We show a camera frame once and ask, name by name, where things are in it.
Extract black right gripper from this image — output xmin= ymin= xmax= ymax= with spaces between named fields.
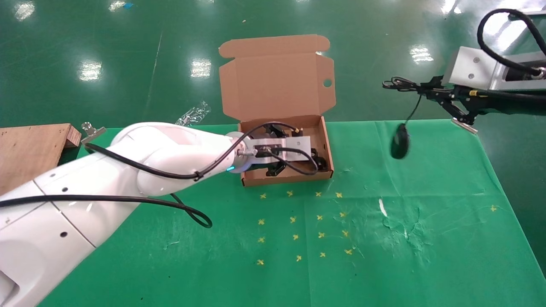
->
xmin=420 ymin=76 xmax=546 ymax=125

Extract clear plastic bag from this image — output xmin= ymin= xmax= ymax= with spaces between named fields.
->
xmin=172 ymin=101 xmax=212 ymax=127

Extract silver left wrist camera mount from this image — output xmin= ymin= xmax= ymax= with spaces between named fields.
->
xmin=245 ymin=136 xmax=313 ymax=165

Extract brown wooden board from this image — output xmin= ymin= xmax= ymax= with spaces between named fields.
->
xmin=0 ymin=124 xmax=82 ymax=197

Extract black wired computer mouse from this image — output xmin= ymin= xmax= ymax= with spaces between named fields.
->
xmin=382 ymin=76 xmax=430 ymax=161

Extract silver metal binder clip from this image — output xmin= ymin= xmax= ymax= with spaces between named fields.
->
xmin=451 ymin=117 xmax=479 ymax=135
xmin=81 ymin=122 xmax=107 ymax=145

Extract brown cardboard box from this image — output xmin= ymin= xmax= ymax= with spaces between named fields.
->
xmin=218 ymin=34 xmax=336 ymax=188

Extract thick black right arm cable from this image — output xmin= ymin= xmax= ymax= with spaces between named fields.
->
xmin=476 ymin=8 xmax=546 ymax=78

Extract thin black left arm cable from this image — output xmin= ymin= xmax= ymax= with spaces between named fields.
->
xmin=84 ymin=122 xmax=319 ymax=182

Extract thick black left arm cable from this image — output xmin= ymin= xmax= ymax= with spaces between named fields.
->
xmin=0 ymin=195 xmax=213 ymax=229

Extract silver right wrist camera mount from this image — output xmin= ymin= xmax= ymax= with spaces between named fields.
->
xmin=441 ymin=46 xmax=546 ymax=91

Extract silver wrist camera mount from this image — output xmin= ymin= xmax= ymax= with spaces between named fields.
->
xmin=245 ymin=136 xmax=313 ymax=165
xmin=441 ymin=46 xmax=546 ymax=91

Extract dark metal floor bar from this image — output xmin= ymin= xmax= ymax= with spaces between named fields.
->
xmin=508 ymin=9 xmax=546 ymax=20

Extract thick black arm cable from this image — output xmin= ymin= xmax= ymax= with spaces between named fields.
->
xmin=0 ymin=195 xmax=213 ymax=229
xmin=476 ymin=8 xmax=546 ymax=78

